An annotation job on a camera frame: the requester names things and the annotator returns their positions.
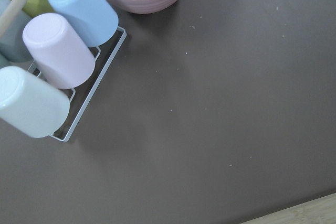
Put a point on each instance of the white cup rack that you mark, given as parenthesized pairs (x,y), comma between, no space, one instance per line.
(81,96)

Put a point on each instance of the pink plastic cup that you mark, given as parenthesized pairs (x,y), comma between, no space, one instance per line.
(59,52)

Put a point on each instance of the blue plastic cup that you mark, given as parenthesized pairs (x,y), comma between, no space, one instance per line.
(95,21)

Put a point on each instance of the mint plastic cup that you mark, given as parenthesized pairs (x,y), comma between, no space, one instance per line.
(30,104)

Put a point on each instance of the grey-blue plastic cup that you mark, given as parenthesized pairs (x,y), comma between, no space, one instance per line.
(13,48)

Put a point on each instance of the wooden cup stand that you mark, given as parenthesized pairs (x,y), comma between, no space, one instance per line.
(10,13)

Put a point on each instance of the wooden cutting board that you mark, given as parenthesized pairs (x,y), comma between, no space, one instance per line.
(321,210)

